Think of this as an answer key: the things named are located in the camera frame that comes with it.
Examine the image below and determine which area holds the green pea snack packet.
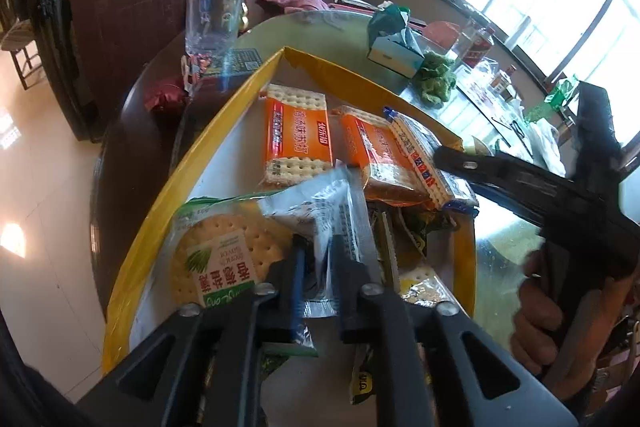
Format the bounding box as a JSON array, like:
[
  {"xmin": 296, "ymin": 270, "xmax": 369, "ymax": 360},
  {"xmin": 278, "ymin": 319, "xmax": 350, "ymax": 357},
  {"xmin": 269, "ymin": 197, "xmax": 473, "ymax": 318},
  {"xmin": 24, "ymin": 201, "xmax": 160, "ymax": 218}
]
[{"xmin": 380, "ymin": 202, "xmax": 458, "ymax": 258}]

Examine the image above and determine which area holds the small clear bottle red cap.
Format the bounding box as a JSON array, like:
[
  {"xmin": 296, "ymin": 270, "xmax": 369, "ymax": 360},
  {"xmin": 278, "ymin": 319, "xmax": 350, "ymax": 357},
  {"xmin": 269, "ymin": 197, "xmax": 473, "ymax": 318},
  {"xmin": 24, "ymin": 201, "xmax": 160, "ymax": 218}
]
[{"xmin": 492, "ymin": 64, "xmax": 518, "ymax": 100}]

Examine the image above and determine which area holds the silver snack packet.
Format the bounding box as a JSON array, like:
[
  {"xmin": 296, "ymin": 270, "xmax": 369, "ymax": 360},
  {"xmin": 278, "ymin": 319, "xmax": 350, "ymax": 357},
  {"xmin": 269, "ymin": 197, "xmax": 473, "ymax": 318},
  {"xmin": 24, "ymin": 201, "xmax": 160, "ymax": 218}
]
[{"xmin": 257, "ymin": 164, "xmax": 398, "ymax": 320}]

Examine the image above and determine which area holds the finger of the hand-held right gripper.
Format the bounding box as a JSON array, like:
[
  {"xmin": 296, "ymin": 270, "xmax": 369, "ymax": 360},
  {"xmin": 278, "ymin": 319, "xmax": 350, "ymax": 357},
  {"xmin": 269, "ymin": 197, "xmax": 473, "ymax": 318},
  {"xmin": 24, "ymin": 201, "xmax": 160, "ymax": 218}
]
[{"xmin": 432, "ymin": 146, "xmax": 501, "ymax": 202}]

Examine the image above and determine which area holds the green white cracker packet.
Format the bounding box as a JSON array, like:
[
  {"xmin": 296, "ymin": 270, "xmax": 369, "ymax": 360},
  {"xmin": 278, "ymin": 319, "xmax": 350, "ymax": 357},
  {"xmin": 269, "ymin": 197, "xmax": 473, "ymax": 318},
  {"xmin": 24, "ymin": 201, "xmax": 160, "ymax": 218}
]
[{"xmin": 170, "ymin": 197, "xmax": 296, "ymax": 310}]

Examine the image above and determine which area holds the green glass turntable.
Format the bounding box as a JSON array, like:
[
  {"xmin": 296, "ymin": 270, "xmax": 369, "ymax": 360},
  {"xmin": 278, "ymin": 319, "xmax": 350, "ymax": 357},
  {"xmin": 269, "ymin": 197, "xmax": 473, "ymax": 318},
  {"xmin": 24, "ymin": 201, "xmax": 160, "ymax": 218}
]
[{"xmin": 400, "ymin": 57, "xmax": 551, "ymax": 168}]

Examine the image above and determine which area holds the white snack packet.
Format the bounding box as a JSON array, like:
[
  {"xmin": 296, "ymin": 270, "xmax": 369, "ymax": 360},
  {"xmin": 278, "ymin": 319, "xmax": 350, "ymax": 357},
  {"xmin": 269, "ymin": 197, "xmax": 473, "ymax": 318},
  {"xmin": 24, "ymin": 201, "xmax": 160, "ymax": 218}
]
[{"xmin": 397, "ymin": 264, "xmax": 468, "ymax": 315}]

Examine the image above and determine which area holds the blue striped cracker packet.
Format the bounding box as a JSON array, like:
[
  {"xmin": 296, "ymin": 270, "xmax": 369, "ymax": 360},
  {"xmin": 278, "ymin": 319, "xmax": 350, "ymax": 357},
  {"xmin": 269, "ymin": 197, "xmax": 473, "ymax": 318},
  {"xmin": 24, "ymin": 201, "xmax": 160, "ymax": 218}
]
[{"xmin": 384, "ymin": 107, "xmax": 480, "ymax": 212}]

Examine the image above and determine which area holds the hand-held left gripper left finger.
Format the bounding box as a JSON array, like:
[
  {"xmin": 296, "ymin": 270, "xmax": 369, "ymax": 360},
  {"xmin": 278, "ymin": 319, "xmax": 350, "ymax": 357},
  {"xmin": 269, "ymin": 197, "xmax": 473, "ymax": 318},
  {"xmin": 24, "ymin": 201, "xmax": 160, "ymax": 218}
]
[{"xmin": 75, "ymin": 234, "xmax": 308, "ymax": 427}]

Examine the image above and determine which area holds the dark wooden cabinet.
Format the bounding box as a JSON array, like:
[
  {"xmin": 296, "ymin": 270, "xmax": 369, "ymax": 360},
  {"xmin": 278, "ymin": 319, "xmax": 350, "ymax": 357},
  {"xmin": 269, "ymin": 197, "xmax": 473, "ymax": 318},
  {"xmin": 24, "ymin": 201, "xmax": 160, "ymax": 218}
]
[{"xmin": 67, "ymin": 0, "xmax": 321, "ymax": 142}]

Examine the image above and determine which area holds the teal tissue box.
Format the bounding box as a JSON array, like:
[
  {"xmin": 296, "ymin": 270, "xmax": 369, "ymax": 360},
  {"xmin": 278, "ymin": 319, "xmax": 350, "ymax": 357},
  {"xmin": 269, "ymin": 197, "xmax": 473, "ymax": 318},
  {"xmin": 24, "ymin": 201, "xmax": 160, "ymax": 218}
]
[{"xmin": 367, "ymin": 4, "xmax": 426, "ymax": 78}]

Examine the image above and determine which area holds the yellow green snack packet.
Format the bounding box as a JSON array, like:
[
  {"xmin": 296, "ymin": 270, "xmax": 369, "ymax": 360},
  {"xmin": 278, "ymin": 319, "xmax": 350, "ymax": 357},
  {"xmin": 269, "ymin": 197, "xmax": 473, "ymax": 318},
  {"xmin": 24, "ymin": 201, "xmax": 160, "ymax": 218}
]
[{"xmin": 350, "ymin": 342, "xmax": 383, "ymax": 406}]

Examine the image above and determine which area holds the red foil wrapper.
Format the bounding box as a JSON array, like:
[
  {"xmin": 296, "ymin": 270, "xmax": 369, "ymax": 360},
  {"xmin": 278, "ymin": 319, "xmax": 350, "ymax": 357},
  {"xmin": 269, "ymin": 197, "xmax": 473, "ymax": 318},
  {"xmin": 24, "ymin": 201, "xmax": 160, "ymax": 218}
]
[{"xmin": 145, "ymin": 77, "xmax": 188, "ymax": 112}]

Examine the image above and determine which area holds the wooden chair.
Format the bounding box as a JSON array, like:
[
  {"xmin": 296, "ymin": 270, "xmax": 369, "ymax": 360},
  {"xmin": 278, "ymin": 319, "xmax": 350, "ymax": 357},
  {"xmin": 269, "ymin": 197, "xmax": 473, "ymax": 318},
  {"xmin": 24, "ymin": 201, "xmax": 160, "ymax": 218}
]
[{"xmin": 0, "ymin": 19, "xmax": 43, "ymax": 90}]

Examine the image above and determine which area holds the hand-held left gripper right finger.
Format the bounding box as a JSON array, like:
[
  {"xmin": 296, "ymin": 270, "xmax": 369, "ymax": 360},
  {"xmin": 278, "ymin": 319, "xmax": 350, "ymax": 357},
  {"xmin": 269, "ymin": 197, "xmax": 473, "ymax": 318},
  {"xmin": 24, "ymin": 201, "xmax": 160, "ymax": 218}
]
[{"xmin": 327, "ymin": 234, "xmax": 581, "ymax": 427}]

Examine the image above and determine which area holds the green cloth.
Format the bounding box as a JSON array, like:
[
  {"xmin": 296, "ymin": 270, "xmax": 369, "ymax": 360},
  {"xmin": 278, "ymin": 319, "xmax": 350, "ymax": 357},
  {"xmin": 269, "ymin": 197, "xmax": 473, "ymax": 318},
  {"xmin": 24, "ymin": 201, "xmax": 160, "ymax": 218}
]
[{"xmin": 412, "ymin": 52, "xmax": 458, "ymax": 105}]

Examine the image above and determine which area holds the green plastic bag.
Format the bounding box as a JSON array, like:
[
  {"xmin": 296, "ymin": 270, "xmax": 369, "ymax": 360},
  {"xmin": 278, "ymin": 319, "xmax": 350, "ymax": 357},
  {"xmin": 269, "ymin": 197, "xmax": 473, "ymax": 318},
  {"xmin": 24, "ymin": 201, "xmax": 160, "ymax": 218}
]
[{"xmin": 545, "ymin": 77, "xmax": 578, "ymax": 108}]

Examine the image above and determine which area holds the dark printed card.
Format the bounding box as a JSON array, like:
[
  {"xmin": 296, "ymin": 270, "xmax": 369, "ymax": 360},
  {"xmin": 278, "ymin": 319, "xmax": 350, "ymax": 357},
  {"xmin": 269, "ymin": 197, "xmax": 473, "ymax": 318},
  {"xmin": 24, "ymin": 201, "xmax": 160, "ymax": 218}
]
[{"xmin": 220, "ymin": 48, "xmax": 263, "ymax": 74}]

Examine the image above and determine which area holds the person's right hand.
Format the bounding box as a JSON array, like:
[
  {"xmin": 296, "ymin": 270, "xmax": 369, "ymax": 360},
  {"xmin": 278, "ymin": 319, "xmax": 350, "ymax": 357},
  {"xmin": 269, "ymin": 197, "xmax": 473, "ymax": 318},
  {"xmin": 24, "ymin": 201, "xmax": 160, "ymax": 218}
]
[{"xmin": 512, "ymin": 249, "xmax": 636, "ymax": 378}]

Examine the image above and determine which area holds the tall clear glass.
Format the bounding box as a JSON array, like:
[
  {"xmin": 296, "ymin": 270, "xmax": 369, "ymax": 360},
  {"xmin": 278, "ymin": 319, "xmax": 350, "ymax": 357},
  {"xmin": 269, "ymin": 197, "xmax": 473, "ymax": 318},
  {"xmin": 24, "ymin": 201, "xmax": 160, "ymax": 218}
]
[{"xmin": 184, "ymin": 0, "xmax": 253, "ymax": 58}]

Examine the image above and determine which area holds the yellow cardboard box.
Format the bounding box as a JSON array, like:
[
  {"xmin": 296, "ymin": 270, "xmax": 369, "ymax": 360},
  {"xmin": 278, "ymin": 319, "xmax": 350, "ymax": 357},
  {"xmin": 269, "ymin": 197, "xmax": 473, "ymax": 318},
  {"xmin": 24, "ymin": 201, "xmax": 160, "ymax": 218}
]
[{"xmin": 102, "ymin": 47, "xmax": 478, "ymax": 375}]

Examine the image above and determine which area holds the white bottle red label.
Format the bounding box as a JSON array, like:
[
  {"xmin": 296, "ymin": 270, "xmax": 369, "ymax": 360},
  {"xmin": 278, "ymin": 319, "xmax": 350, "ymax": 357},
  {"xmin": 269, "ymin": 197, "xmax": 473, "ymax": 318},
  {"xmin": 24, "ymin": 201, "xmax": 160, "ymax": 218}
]
[{"xmin": 462, "ymin": 19, "xmax": 496, "ymax": 68}]

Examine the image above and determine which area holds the white plastic bag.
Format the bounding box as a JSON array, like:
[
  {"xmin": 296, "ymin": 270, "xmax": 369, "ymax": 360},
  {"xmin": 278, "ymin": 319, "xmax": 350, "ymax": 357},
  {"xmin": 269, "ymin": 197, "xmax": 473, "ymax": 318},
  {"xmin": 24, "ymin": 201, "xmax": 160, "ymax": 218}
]
[{"xmin": 525, "ymin": 119, "xmax": 566, "ymax": 168}]

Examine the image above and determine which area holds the orange cracker packet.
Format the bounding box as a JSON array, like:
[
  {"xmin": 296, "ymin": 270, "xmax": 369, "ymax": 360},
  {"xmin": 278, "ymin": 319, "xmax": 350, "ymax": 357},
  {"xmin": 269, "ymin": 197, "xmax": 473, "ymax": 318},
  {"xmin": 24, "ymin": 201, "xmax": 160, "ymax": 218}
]
[
  {"xmin": 260, "ymin": 84, "xmax": 335, "ymax": 188},
  {"xmin": 330, "ymin": 106, "xmax": 436, "ymax": 208}
]

